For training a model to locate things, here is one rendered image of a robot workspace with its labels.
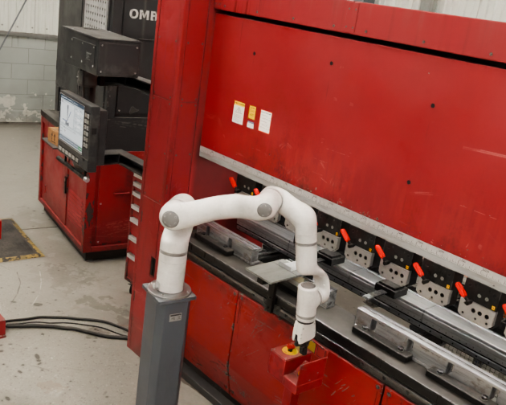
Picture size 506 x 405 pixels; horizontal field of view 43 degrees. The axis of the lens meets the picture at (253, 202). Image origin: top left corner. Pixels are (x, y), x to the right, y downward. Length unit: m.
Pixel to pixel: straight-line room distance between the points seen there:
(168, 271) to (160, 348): 0.35
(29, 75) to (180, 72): 6.44
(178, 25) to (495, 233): 1.93
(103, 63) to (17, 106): 6.47
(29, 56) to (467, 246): 7.97
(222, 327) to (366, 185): 1.24
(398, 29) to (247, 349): 1.80
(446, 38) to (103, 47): 1.72
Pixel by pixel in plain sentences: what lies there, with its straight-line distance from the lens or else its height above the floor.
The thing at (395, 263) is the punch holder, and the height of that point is 1.26.
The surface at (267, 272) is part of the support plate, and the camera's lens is 3.14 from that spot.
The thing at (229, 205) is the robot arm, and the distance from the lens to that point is 2.59.
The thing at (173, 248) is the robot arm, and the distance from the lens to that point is 2.71.
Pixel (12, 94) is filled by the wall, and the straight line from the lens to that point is 9.83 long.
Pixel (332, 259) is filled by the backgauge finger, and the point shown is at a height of 1.02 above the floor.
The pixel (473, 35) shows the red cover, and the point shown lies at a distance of 2.59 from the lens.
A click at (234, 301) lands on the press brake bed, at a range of 3.49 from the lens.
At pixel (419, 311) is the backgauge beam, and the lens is 3.17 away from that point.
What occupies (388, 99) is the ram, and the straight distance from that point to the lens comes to 2.80.
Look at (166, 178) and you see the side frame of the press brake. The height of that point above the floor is 1.22.
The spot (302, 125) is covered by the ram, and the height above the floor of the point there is 1.70.
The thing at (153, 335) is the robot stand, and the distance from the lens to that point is 2.86.
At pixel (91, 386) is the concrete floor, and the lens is 3.97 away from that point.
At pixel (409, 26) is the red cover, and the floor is 2.23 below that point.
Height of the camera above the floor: 2.28
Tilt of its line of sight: 18 degrees down
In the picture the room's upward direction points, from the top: 8 degrees clockwise
